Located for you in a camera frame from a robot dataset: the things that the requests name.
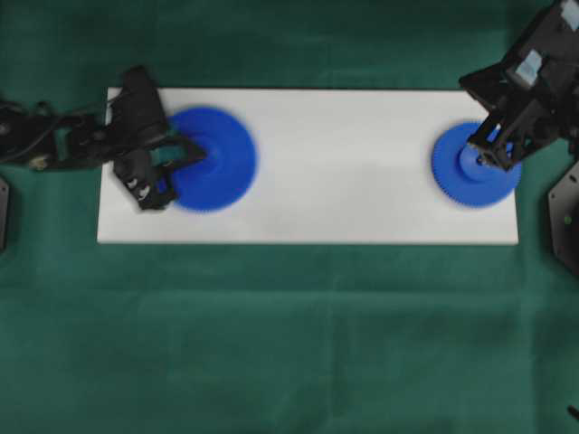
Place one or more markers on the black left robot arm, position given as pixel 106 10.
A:
pixel 36 137

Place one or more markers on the white rectangular board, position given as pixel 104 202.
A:
pixel 334 167

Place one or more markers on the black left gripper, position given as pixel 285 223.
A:
pixel 137 141

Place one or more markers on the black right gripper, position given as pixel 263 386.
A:
pixel 531 103

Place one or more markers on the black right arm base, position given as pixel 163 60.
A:
pixel 563 217

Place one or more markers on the large blue gear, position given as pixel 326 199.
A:
pixel 227 172

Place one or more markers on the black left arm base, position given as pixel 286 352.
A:
pixel 4 207

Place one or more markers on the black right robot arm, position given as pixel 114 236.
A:
pixel 554 26

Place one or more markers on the small blue gear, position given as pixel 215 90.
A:
pixel 459 172

